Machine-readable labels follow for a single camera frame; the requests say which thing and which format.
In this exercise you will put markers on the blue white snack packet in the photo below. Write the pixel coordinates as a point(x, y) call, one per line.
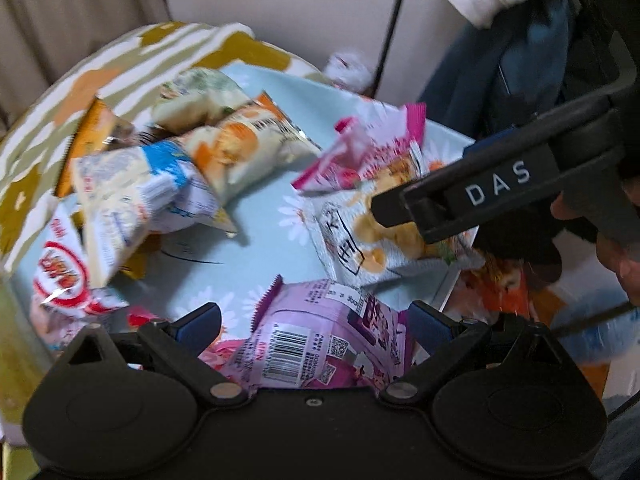
point(125, 200)

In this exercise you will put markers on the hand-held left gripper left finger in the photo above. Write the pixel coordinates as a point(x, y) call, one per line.
point(197, 327)

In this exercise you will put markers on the pink snack packet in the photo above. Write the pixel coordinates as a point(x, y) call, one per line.
point(385, 145)

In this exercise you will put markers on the green white snack packet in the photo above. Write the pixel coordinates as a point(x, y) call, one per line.
point(200, 95)

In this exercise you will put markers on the beige curtain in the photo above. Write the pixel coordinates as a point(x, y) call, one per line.
point(75, 5)

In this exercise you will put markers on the person's right hand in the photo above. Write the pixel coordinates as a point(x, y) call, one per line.
point(622, 265)

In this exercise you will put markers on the red white snack packet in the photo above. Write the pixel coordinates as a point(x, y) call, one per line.
point(57, 270)

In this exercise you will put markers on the light blue object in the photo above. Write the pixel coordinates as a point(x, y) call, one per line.
point(590, 330)

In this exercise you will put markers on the white orange snack packet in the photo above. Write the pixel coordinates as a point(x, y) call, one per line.
point(235, 145)

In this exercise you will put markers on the floral striped blanket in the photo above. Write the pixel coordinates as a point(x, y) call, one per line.
point(165, 40)

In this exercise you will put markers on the black pole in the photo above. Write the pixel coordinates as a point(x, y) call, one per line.
point(395, 25)

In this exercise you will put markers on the purple snack packet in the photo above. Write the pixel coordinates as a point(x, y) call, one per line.
point(310, 330)

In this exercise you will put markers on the orange printed bag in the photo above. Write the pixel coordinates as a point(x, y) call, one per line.
point(500, 285)

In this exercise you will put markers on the blue denim garment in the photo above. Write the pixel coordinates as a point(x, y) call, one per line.
point(500, 75)

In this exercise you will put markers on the white snack packet yellow chips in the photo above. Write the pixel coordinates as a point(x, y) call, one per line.
point(350, 240)

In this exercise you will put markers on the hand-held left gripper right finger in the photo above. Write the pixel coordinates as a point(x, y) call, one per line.
point(427, 325)

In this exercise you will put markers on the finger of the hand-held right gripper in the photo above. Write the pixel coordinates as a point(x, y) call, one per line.
point(500, 142)
point(450, 200)

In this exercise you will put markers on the small white pink object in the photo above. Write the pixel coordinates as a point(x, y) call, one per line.
point(347, 69)

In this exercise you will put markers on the light blue daisy tablecloth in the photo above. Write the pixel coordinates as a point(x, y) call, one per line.
point(260, 220)

